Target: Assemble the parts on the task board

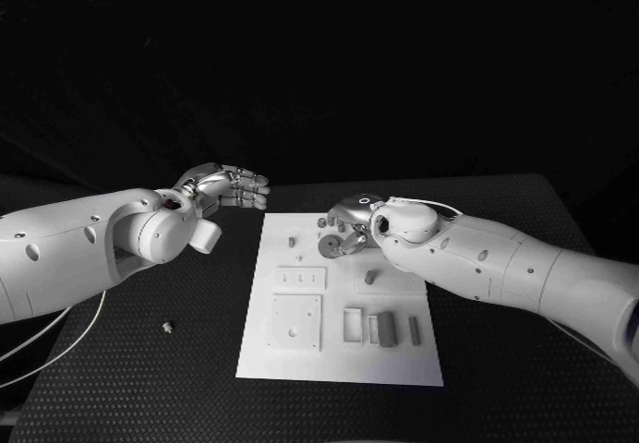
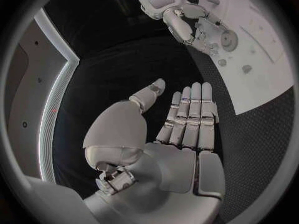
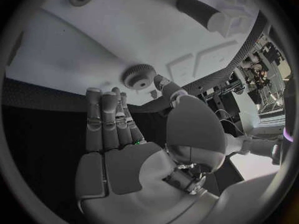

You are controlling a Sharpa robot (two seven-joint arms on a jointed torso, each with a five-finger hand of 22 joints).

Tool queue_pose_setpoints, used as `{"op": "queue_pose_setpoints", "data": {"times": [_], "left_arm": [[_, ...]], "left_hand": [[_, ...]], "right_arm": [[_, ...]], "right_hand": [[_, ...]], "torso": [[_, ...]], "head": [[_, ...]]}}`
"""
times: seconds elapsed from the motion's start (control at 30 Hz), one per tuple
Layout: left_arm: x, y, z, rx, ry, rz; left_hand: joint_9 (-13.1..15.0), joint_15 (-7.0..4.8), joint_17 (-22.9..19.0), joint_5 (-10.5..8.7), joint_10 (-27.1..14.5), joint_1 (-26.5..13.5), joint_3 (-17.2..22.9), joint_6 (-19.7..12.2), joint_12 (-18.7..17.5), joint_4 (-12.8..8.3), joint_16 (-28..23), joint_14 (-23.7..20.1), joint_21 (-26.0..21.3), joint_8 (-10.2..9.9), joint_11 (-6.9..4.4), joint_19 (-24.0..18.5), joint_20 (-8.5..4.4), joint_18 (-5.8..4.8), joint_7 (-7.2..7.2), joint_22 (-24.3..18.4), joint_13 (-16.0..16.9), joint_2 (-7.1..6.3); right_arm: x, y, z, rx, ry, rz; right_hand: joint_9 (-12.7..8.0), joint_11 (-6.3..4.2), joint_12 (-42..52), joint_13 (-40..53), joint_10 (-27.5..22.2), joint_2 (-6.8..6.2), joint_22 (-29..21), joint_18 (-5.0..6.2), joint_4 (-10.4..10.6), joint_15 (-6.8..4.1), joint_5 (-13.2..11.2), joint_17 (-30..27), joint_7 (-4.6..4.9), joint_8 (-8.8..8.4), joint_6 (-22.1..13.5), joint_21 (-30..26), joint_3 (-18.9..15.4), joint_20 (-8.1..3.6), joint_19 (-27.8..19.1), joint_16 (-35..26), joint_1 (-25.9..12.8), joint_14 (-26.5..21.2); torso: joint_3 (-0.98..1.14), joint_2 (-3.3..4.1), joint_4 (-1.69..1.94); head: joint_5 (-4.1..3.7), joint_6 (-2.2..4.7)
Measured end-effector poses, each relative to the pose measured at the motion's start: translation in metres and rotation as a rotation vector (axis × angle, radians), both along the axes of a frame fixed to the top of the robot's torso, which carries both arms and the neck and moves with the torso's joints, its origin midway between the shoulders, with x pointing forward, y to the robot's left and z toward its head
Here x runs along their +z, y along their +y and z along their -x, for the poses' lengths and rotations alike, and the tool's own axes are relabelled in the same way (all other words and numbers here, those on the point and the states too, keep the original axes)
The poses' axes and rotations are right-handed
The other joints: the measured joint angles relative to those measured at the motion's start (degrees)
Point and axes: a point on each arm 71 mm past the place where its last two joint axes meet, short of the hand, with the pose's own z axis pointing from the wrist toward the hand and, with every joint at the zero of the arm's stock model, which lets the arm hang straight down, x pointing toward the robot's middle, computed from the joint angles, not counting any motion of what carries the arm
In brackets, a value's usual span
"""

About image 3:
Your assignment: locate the grey gear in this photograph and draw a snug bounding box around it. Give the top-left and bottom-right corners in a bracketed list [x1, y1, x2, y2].
[121, 64, 157, 90]

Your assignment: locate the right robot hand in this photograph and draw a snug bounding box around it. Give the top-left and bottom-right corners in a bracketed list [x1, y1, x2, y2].
[75, 74, 227, 224]

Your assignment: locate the white task board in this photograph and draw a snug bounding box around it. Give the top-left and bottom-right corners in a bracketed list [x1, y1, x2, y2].
[5, 0, 261, 106]

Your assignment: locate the dark grey long cylinder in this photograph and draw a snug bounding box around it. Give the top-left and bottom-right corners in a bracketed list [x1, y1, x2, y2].
[175, 0, 222, 29]

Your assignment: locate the white cable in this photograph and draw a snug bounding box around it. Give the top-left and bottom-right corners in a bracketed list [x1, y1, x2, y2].
[213, 110, 249, 136]

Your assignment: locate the workshop equipment rack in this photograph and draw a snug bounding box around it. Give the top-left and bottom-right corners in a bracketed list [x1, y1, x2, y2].
[235, 32, 288, 115]

